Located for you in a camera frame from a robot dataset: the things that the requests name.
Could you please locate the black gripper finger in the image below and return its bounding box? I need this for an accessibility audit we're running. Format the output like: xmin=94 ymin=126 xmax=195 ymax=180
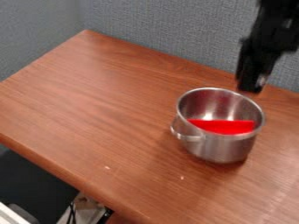
xmin=235 ymin=43 xmax=283 ymax=95

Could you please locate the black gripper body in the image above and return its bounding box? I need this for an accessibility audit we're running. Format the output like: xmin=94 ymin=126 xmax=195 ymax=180
xmin=238 ymin=0 xmax=299 ymax=60

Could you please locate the metal pot with handles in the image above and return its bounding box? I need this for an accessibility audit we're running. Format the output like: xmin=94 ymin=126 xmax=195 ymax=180
xmin=171 ymin=87 xmax=266 ymax=164

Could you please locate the red rectangular block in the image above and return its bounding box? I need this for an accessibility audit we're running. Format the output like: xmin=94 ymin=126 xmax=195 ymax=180
xmin=189 ymin=119 xmax=255 ymax=135

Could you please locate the white object bottom left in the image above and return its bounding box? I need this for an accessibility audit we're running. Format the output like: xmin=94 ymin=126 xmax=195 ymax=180
xmin=0 ymin=202 xmax=31 ymax=224

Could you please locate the metal table leg frame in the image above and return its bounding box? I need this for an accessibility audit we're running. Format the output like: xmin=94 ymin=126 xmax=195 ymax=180
xmin=58 ymin=192 xmax=114 ymax=224

